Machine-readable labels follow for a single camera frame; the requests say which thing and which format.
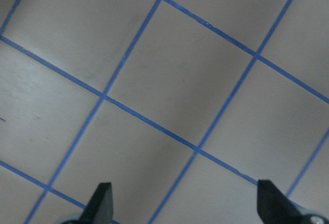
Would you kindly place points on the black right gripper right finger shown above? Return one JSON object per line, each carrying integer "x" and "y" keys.
{"x": 273, "y": 207}

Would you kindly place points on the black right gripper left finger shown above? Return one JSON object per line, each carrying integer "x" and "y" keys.
{"x": 100, "y": 207}

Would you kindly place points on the brown paper table cover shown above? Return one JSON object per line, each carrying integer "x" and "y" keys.
{"x": 183, "y": 105}

